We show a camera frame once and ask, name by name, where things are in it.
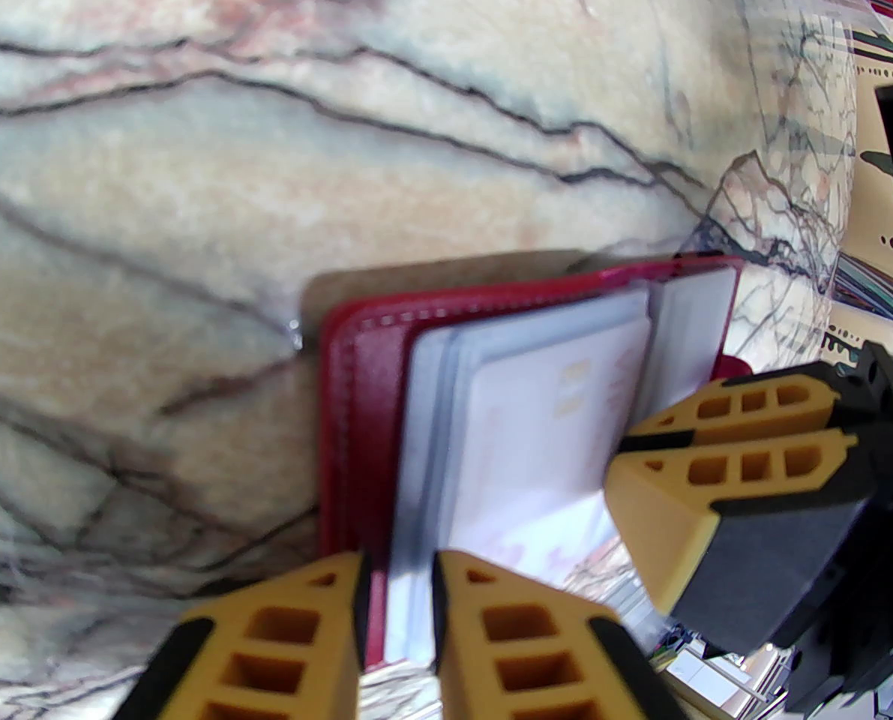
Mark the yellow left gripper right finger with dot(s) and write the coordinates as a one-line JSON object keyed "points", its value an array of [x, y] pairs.
{"points": [[536, 649]]}

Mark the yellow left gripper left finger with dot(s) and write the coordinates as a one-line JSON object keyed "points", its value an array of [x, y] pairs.
{"points": [[266, 649]]}

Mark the white card pink print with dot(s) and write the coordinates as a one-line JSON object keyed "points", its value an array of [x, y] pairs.
{"points": [[543, 432]]}

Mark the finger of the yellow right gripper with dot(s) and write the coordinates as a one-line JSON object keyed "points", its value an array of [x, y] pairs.
{"points": [[746, 406], [671, 529]]}

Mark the red leather card holder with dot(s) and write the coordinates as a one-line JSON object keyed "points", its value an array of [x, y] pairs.
{"points": [[364, 432]]}

